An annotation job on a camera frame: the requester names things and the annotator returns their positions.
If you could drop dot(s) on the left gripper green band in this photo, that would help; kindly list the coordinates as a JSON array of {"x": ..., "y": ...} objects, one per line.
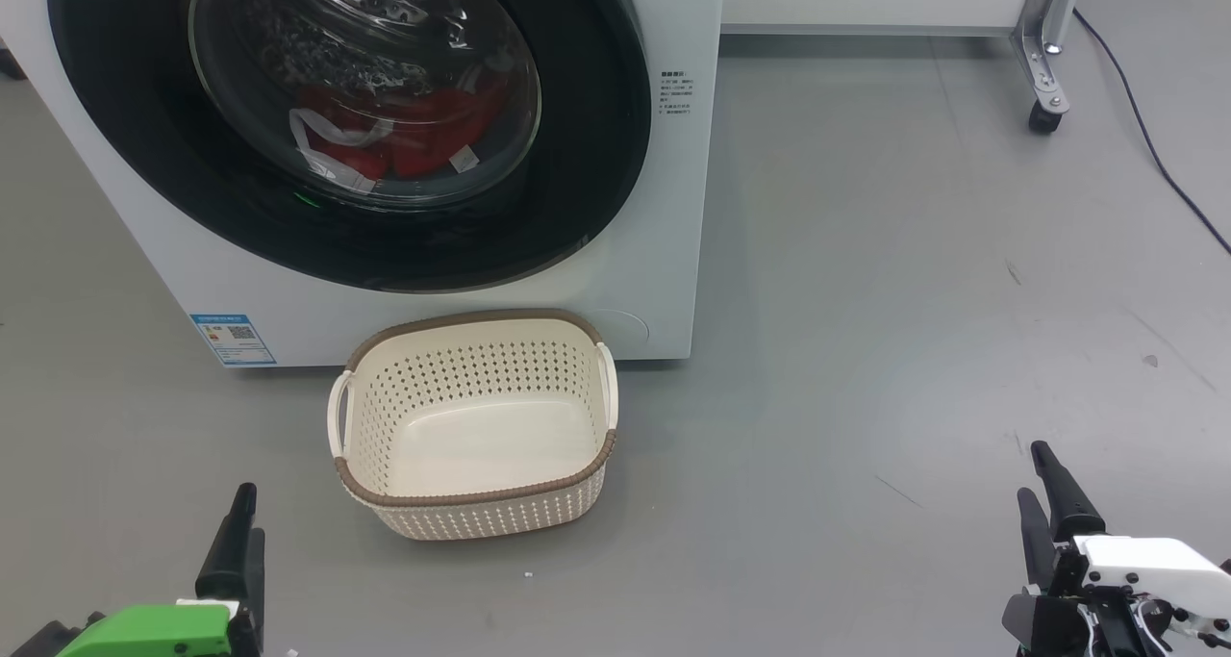
[{"x": 163, "y": 630}]

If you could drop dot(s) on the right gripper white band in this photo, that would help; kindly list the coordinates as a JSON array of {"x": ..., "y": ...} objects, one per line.
[{"x": 1144, "y": 570}]

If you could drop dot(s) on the red garment with white trim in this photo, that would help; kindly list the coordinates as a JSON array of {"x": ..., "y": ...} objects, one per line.
[{"x": 361, "y": 162}]

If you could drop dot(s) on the red garment with label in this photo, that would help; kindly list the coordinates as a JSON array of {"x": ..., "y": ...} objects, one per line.
[{"x": 433, "y": 138}]

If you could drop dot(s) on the black round glass washer door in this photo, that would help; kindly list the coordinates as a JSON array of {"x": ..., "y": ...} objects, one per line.
[{"x": 577, "y": 157}]

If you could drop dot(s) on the cream perforated basket brown rim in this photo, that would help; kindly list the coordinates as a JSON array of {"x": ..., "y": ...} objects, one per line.
[{"x": 481, "y": 436}]

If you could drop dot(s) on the white front-load washing machine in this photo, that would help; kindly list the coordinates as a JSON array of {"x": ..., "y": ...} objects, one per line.
[{"x": 654, "y": 253}]

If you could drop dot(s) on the blue energy label sticker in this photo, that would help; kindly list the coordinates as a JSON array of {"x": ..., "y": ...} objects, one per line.
[{"x": 234, "y": 340}]

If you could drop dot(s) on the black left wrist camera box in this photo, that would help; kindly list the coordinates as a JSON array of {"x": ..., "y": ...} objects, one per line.
[{"x": 58, "y": 638}]

